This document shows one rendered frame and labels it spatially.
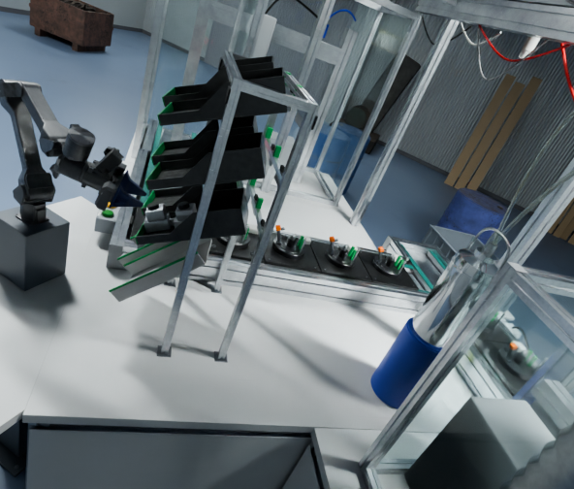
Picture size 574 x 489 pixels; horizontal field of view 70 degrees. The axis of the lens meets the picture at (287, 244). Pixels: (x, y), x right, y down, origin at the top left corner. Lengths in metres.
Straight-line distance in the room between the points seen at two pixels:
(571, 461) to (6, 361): 1.19
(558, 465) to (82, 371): 1.05
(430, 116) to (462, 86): 0.76
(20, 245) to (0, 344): 0.27
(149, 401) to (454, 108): 8.39
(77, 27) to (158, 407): 7.49
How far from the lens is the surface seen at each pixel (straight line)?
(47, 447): 1.28
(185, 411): 1.19
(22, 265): 1.41
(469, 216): 4.41
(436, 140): 9.10
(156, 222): 1.14
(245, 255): 1.60
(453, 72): 9.03
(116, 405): 1.18
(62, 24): 8.41
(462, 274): 1.21
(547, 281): 0.95
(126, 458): 1.31
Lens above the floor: 1.82
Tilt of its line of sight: 29 degrees down
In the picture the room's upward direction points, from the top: 22 degrees clockwise
